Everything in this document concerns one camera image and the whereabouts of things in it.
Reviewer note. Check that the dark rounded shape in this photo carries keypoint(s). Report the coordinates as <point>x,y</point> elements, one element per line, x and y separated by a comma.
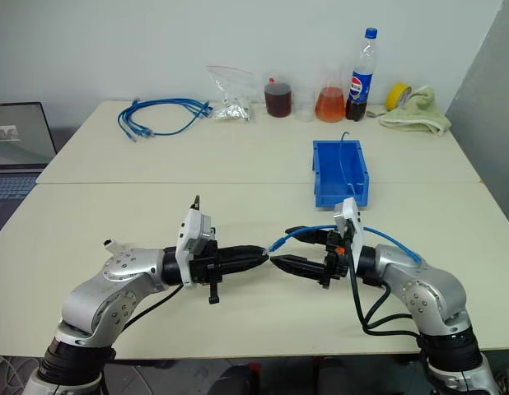
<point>232,380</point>

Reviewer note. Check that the glass flask with orange liquid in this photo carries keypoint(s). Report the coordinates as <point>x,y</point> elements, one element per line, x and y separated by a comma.
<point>330,105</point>

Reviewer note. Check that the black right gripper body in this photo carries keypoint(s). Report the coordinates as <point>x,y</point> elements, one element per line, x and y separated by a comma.
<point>337,263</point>

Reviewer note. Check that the jar of dark red liquid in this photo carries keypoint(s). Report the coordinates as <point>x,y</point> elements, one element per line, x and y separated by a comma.
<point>278,100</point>

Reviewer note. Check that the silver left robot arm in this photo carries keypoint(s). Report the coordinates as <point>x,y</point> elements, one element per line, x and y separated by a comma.
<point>114,284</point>

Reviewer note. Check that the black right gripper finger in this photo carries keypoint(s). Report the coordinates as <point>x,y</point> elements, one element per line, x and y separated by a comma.
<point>304,267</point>
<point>310,235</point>

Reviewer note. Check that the cola bottle with blue cap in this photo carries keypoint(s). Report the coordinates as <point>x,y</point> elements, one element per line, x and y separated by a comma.
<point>360,86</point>

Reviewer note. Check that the blue plastic bin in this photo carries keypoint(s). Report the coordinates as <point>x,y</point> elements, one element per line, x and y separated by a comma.
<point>326,193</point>

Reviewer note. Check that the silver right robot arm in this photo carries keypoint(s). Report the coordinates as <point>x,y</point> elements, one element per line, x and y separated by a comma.
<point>423,296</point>

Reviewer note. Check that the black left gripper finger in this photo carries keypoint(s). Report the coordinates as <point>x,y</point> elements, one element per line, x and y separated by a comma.
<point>240,252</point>
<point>240,265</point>

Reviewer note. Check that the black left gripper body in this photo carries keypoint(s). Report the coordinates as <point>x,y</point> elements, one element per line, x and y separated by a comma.
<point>203,267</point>

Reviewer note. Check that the clear zip bag of couplers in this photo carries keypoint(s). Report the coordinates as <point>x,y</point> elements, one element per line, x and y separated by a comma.
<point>234,111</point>

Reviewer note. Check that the clear plastic measuring cup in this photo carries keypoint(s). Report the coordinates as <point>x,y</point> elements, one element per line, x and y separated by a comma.
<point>304,112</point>

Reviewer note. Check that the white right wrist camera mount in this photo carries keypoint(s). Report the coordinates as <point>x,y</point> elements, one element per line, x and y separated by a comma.
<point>353,216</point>

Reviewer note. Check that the yellow tape roll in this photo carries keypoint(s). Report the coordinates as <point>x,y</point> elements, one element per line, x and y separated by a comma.
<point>396,96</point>

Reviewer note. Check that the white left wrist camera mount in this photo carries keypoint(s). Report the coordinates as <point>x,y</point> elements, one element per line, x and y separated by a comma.
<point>192,228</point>

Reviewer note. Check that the grey laptop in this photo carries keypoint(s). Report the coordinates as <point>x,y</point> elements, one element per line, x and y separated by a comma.
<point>15,136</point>

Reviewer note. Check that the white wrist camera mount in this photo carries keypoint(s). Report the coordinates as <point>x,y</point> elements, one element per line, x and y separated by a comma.
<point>192,228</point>
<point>353,216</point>

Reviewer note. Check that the green towel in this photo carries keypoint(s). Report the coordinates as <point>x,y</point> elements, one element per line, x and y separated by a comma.
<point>419,113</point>

